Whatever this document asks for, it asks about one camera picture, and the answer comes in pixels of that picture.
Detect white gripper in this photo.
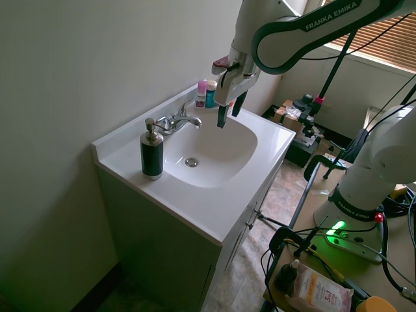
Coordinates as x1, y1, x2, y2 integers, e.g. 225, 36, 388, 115
213, 69, 259, 130

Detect teal bottle white cap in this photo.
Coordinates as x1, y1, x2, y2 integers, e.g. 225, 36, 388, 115
204, 80, 218, 109

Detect pink cap deodorant stick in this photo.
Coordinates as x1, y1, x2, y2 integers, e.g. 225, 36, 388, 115
195, 79, 209, 109

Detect chrome sink faucet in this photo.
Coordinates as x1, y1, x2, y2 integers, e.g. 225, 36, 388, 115
152, 98, 203, 136

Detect cardboard box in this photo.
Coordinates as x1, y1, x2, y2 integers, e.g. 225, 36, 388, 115
274, 99, 332, 131

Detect white sink countertop basin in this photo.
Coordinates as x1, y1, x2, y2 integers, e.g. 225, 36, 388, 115
91, 84, 296, 246

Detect black equipment case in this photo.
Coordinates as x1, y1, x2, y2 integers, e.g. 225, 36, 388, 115
261, 105, 326, 168

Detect black soap dispenser chrome pump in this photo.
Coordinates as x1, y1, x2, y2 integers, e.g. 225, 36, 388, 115
140, 117, 164, 181

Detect black C-clamp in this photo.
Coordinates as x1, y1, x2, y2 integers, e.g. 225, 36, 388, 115
268, 214, 328, 258

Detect white vanity cabinet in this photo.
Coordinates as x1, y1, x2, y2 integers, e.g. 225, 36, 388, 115
94, 161, 283, 312

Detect wooden window blinds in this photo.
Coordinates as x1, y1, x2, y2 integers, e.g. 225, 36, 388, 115
323, 12, 416, 77

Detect small dark dropper bottle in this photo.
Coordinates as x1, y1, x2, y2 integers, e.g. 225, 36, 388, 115
274, 259, 301, 293

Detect wet wipes pack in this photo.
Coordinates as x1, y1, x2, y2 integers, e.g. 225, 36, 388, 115
284, 263, 355, 312

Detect yellow round object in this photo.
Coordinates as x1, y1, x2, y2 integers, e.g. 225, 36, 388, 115
356, 295, 398, 312

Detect wrist camera with maroon mount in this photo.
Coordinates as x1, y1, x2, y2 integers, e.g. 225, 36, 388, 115
211, 57, 230, 76

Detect black camera stand pole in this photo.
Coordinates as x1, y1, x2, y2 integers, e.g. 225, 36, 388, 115
313, 31, 355, 108

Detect black cable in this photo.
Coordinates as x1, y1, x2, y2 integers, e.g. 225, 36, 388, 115
378, 211, 416, 298

